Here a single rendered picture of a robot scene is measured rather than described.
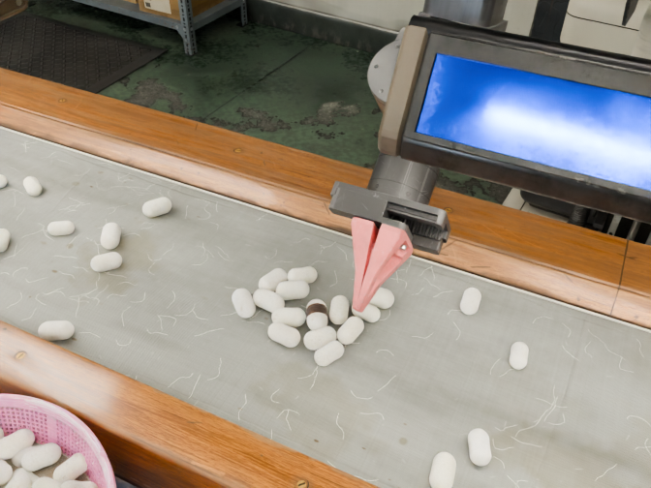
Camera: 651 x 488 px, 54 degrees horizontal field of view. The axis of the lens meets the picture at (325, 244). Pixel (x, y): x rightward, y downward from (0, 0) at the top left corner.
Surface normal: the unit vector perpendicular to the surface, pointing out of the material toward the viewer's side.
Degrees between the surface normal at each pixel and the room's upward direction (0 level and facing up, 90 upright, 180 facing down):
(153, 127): 0
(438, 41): 58
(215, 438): 0
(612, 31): 90
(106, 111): 0
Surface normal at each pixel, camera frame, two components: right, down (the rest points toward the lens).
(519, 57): -0.36, 0.10
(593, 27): -0.51, 0.56
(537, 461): 0.01, -0.75
